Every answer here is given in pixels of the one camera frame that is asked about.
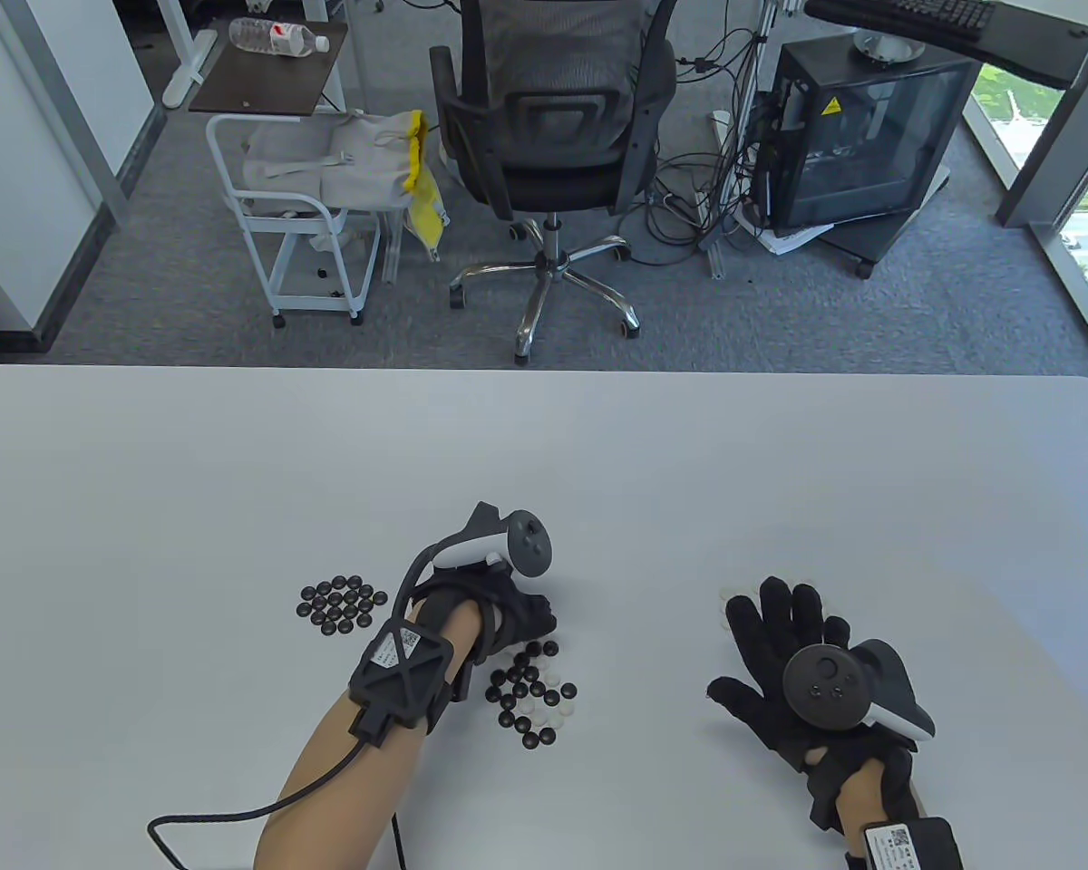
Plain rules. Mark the white desk leg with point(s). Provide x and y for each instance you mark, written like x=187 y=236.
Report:
x=190 y=72

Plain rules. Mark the pile of mixed go stones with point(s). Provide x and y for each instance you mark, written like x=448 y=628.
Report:
x=530 y=693

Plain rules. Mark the white papers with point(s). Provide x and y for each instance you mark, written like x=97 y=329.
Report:
x=789 y=240

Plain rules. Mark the black framed wrist camera module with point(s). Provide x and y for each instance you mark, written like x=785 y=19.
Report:
x=403 y=680

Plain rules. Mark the person's right hand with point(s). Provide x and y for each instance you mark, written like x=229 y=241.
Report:
x=762 y=652

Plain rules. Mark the group of white go stones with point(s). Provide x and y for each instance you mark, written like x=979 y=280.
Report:
x=730 y=605

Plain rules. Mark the black mesh office chair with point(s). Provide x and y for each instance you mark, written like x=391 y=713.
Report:
x=553 y=181

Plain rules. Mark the small brown side table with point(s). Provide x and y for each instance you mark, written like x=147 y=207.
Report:
x=263 y=86

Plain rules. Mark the white bowl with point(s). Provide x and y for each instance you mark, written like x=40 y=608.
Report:
x=888 y=50

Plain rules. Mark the black boxed wrist camera module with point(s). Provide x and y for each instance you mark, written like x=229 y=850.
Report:
x=916 y=847

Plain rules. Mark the group of black go stones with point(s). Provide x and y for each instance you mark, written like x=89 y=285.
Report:
x=340 y=605

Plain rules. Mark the clear plastic water bottle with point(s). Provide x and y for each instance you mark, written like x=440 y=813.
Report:
x=272 y=36

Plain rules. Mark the aluminium profile stand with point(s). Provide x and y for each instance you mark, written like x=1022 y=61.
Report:
x=718 y=258

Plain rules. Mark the black desk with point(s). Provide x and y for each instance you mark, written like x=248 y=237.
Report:
x=1024 y=45

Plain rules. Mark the person's left hand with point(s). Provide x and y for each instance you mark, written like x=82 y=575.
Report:
x=517 y=612

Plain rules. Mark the grey fabric bag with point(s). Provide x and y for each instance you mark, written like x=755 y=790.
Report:
x=363 y=163

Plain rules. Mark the black computer tower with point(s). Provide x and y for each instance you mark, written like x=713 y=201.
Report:
x=870 y=136

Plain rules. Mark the black white hand controller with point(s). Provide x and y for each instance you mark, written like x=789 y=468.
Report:
x=471 y=548
x=820 y=689

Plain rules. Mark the white metal cart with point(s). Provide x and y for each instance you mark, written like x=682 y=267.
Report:
x=308 y=294

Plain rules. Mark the yellow plastic bag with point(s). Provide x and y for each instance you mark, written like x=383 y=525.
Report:
x=426 y=213

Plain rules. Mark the black rolling platform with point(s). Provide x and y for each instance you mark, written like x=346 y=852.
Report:
x=870 y=237

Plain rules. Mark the black keyboard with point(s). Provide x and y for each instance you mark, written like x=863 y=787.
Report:
x=947 y=14

